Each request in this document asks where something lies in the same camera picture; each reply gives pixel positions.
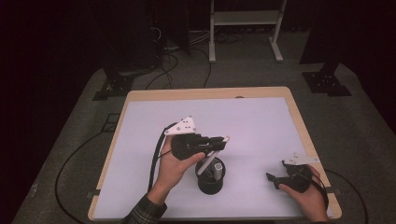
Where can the white metal stand frame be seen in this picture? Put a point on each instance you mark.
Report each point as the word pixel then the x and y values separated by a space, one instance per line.
pixel 246 18

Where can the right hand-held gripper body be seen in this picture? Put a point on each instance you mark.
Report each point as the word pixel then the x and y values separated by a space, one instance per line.
pixel 294 179

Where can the person's left hand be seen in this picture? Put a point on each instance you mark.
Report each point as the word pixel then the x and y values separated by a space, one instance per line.
pixel 172 174

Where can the white table mat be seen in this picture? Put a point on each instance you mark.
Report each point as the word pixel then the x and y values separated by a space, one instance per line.
pixel 249 124

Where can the black stand base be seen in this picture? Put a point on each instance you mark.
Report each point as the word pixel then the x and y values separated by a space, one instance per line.
pixel 327 84
pixel 115 85

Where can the person's right hand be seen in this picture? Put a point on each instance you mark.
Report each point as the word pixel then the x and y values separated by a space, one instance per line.
pixel 306 200

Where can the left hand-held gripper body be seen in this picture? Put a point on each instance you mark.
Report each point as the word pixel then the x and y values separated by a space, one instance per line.
pixel 190 144

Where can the black mesh pen holder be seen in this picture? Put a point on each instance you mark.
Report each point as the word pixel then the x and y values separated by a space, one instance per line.
pixel 210 185

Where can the black floor bracket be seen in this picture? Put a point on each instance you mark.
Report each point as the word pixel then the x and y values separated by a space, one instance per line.
pixel 111 123

